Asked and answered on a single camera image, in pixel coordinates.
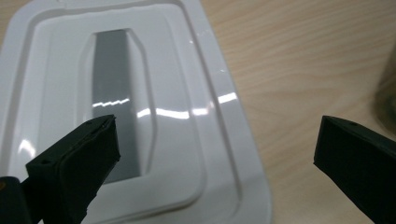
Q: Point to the dark translucent storage box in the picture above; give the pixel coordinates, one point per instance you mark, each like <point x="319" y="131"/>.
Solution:
<point x="387" y="93"/>

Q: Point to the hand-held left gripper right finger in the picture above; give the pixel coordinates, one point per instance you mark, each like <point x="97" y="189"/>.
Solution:
<point x="358" y="155"/>

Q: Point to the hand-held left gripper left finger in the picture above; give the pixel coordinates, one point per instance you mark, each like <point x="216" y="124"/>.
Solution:
<point x="74" y="161"/>

